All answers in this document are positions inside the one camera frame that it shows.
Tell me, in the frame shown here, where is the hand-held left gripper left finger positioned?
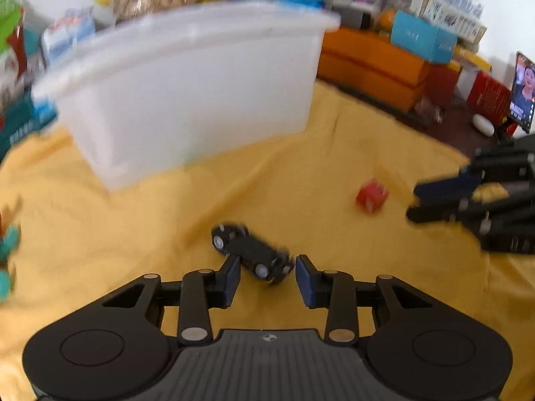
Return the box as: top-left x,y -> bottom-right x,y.
101,255 -> 242,346

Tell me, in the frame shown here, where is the dark grey block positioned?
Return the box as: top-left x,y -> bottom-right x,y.
334,2 -> 372,30

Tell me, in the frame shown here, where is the black toy car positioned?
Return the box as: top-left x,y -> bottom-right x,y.
211,221 -> 293,287

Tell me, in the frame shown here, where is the small red toy cube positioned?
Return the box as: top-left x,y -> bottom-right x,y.
355,178 -> 389,215

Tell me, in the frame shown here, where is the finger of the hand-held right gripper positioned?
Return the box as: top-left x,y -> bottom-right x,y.
413,152 -> 535,207
405,194 -> 535,235

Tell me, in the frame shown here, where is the row of white boxes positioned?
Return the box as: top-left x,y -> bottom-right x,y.
410,0 -> 488,44

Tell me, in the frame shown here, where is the red box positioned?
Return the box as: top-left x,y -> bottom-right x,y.
466,70 -> 513,124

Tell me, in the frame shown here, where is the phone with lit screen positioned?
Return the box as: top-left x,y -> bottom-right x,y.
508,51 -> 535,134

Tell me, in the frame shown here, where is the green white printed bag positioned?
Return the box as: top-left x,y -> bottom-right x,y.
0,0 -> 28,93

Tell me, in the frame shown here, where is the baby wipes pack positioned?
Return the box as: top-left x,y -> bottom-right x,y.
41,6 -> 97,61

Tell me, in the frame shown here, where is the white earbuds case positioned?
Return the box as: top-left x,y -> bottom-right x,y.
472,114 -> 495,136

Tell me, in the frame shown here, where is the dark green tissue package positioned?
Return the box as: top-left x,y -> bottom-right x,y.
0,88 -> 59,163

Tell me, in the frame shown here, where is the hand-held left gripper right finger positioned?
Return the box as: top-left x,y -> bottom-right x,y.
295,254 -> 435,346

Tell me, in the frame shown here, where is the teal box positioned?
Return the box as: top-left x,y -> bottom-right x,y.
391,10 -> 458,65

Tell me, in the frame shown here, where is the teal orange toy figure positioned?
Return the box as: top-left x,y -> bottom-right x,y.
0,196 -> 23,301

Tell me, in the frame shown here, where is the brown box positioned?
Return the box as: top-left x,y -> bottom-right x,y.
426,60 -> 462,107

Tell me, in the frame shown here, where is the yellow cloth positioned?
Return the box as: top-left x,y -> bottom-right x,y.
0,79 -> 535,401

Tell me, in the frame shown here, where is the white translucent plastic bin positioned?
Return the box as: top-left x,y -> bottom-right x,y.
31,0 -> 341,193

